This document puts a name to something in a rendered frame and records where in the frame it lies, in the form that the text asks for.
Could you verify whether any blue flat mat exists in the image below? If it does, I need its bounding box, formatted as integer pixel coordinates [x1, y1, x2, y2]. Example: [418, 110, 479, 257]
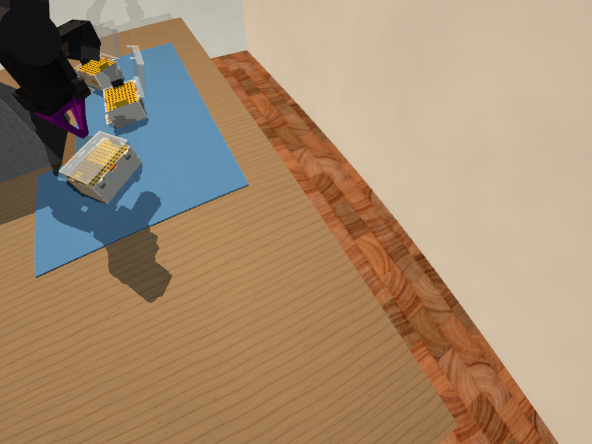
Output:
[35, 42, 249, 278]

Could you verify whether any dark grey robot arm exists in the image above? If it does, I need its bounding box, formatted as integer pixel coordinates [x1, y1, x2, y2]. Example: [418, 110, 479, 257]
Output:
[0, 0, 101, 89]

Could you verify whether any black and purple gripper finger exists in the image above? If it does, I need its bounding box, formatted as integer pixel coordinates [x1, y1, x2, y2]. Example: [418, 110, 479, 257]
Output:
[43, 97, 89, 139]
[34, 106, 81, 130]

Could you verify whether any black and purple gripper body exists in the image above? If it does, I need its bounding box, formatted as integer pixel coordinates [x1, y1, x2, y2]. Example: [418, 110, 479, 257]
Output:
[0, 58, 91, 117]

